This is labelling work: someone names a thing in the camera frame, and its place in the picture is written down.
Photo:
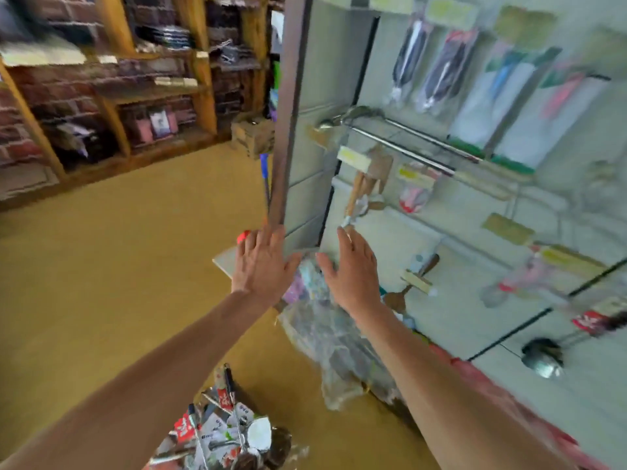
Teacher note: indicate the white flat board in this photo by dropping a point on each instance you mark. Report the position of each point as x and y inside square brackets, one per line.
[224, 262]

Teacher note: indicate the small brown cardboard box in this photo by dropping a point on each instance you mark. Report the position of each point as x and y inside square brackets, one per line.
[253, 134]

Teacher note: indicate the pile of packaged utensils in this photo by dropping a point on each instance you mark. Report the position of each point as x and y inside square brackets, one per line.
[250, 440]

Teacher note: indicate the pale green paper card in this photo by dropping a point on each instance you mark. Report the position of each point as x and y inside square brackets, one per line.
[509, 228]

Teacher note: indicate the white green utensil packet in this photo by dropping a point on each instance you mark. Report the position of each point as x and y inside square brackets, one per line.
[490, 98]
[549, 120]

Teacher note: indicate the person's right hand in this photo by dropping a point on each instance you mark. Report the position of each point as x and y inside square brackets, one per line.
[353, 279]

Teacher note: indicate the person's left hand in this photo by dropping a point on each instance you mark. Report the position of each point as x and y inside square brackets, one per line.
[263, 267]

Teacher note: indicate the person's left forearm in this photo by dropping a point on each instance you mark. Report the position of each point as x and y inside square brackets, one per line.
[127, 396]

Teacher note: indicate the pile of plastic wrapped utensils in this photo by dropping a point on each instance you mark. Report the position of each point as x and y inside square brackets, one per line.
[338, 337]

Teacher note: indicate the wooden dish brushes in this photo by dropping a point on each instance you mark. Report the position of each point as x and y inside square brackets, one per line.
[377, 176]

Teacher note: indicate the dark wooden spatula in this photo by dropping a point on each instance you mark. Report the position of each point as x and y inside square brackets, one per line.
[397, 301]

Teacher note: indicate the black utensil packet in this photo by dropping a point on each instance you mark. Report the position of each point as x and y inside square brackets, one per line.
[409, 58]
[446, 68]

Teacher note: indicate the person's right forearm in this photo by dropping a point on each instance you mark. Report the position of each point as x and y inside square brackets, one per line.
[460, 406]

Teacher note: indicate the wooden bookshelf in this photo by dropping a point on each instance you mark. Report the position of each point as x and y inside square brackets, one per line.
[108, 73]

